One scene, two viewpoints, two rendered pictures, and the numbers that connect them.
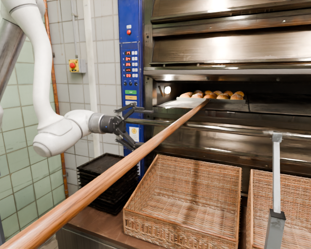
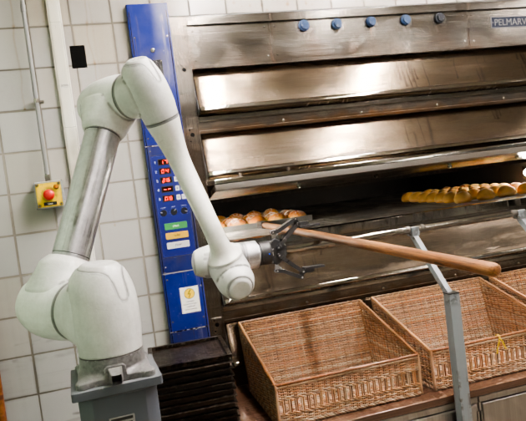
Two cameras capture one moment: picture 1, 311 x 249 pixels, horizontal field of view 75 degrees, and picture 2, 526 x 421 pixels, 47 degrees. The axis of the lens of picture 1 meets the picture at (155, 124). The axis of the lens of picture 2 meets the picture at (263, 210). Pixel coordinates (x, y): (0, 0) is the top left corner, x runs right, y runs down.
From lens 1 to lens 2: 1.50 m
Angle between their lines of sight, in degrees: 39
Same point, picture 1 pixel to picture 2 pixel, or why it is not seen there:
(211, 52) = (290, 151)
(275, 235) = (456, 312)
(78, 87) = (46, 238)
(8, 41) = (110, 159)
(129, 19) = not seen: hidden behind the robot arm
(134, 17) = not seen: hidden behind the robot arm
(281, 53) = (368, 146)
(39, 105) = (221, 234)
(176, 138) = (263, 285)
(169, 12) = (225, 100)
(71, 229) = not seen: outside the picture
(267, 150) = (381, 266)
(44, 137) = (245, 270)
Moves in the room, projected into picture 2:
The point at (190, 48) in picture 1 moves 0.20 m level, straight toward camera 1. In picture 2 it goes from (261, 147) to (285, 142)
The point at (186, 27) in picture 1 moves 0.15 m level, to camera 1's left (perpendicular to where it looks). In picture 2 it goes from (251, 119) to (221, 121)
